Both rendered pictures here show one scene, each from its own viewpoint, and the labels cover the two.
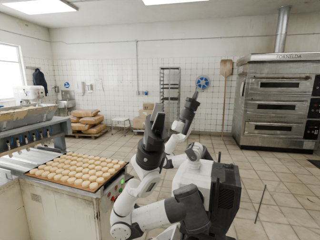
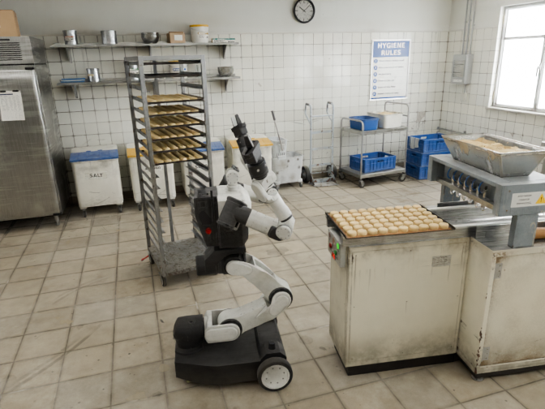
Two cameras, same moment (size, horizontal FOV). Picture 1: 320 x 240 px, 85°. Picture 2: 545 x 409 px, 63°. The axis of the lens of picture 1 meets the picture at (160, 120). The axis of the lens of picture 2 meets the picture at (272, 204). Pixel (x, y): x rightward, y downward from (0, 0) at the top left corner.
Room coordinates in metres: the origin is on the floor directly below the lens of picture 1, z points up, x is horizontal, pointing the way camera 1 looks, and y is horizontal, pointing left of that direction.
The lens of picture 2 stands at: (2.92, -1.06, 1.79)
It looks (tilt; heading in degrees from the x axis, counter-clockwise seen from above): 18 degrees down; 152
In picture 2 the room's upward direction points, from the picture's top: 1 degrees counter-clockwise
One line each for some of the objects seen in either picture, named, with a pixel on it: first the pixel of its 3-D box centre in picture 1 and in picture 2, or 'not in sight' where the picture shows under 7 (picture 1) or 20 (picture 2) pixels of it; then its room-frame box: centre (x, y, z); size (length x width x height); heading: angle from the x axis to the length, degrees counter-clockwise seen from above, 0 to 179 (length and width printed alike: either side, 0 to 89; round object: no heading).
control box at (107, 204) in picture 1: (114, 192); (336, 247); (1.08, 0.32, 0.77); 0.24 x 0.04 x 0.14; 160
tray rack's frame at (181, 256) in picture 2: not in sight; (173, 168); (-0.65, -0.09, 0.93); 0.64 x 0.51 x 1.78; 178
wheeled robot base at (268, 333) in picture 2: not in sight; (228, 337); (0.77, -0.24, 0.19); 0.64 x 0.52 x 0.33; 70
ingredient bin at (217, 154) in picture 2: not in sight; (202, 170); (-2.59, 0.82, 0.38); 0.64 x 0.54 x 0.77; 168
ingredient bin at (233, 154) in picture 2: not in sight; (249, 165); (-2.46, 1.46, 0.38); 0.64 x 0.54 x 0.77; 166
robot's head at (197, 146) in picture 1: (195, 154); (232, 178); (0.80, -0.17, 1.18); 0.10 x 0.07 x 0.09; 160
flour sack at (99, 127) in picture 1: (95, 128); not in sight; (4.78, 1.84, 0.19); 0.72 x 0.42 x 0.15; 173
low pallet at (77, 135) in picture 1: (85, 132); not in sight; (4.81, 2.14, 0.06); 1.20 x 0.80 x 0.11; 81
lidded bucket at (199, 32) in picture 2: not in sight; (199, 34); (-2.76, 0.99, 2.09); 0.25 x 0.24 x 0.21; 169
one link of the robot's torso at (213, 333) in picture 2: not in sight; (221, 325); (0.76, -0.27, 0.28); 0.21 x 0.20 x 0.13; 70
